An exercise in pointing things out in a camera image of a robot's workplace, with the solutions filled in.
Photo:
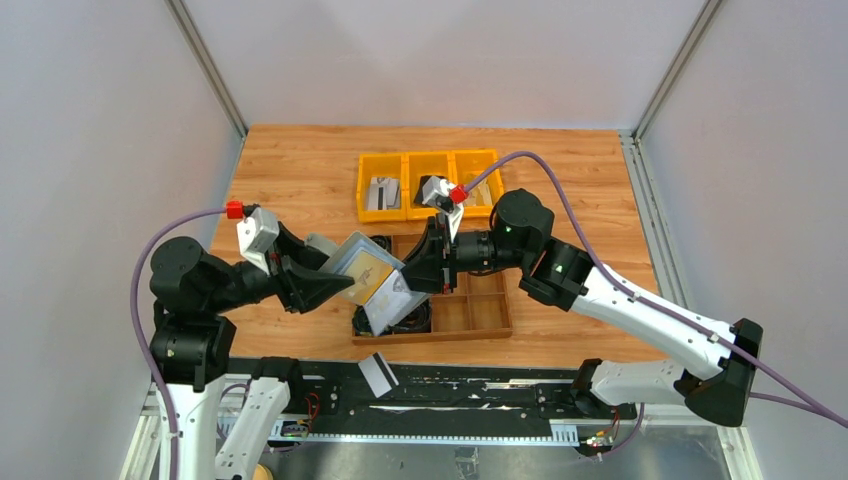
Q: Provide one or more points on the rolled tie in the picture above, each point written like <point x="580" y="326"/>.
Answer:
<point x="418" y="321"/>
<point x="380" y="245"/>
<point x="360" y="323"/>

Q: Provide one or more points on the white cards in bin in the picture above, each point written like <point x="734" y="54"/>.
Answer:
<point x="383" y="194"/>

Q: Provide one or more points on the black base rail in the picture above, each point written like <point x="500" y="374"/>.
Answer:
<point x="444" y="401"/>

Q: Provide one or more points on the rolled tie top left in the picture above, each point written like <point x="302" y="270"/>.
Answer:
<point x="380" y="245"/>

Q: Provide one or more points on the yellow three-bin tray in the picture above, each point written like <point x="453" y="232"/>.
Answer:
<point x="458" y="166"/>

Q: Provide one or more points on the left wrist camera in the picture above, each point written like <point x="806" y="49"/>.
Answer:
<point x="257" y="230"/>

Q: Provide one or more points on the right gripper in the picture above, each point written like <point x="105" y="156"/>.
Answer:
<point x="427" y="268"/>

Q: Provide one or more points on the wooden compartment tray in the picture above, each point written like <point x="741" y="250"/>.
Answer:
<point x="477" y="309"/>

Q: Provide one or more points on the white credit card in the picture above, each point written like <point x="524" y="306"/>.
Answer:
<point x="378" y="374"/>

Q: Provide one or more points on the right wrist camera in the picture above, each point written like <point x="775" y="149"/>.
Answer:
<point x="450" y="202"/>

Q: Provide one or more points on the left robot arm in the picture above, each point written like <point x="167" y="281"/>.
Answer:
<point x="189" y="353"/>

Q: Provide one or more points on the yellow credit card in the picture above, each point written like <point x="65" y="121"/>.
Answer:
<point x="368" y="272"/>

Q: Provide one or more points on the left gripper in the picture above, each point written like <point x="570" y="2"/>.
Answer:
<point x="287" y="261"/>

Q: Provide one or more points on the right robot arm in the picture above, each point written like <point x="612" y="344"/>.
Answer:
<point x="708" y="366"/>

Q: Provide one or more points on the rolled tie bottom left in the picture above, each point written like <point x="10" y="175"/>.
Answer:
<point x="360" y="323"/>

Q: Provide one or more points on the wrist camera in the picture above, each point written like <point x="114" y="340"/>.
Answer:
<point x="450" y="202"/>
<point x="257" y="230"/>

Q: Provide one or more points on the beige cards in bin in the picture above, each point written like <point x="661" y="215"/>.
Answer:
<point x="481" y="196"/>

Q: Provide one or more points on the grey card holder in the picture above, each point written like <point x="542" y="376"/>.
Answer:
<point x="379" y="288"/>

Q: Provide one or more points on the rolled tie bottom centre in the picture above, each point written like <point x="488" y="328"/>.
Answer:
<point x="418" y="321"/>

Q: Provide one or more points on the black card wallet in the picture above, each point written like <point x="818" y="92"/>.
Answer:
<point x="427" y="191"/>

